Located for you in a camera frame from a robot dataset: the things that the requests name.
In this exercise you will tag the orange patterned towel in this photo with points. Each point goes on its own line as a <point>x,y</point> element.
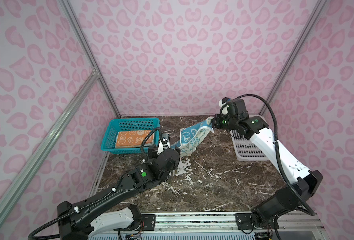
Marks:
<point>130,139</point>

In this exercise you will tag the aluminium frame post left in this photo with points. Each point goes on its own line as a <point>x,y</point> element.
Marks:
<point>76,27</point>

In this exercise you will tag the aluminium frame post right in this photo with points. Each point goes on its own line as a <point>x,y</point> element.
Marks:
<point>317,12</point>

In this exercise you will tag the aluminium frame post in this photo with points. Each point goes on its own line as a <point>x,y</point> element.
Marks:
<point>317,12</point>
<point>76,27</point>

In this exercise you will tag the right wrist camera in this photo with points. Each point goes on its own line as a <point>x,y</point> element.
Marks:
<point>233,107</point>

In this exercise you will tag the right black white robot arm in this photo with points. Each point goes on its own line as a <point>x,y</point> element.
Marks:
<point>301,182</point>

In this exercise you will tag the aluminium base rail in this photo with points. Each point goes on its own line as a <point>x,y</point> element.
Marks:
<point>217,226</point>

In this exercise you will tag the blue patterned towel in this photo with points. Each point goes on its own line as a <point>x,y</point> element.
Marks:
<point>192,137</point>

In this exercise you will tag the white plastic basket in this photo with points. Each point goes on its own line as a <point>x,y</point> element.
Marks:
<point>246,147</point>

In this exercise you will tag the teal plastic basket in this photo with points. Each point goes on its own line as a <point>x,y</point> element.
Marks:
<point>119,125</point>

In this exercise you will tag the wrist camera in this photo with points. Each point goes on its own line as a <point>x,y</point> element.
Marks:
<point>233,107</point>
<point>165,140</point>

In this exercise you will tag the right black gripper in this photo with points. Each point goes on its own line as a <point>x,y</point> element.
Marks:
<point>216,124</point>

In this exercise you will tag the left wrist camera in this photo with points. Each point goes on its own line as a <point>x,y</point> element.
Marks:
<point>165,140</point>

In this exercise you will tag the aluminium frame strut left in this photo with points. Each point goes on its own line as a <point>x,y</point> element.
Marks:
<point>26,175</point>

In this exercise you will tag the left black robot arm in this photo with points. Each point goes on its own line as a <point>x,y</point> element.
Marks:
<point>81,220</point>

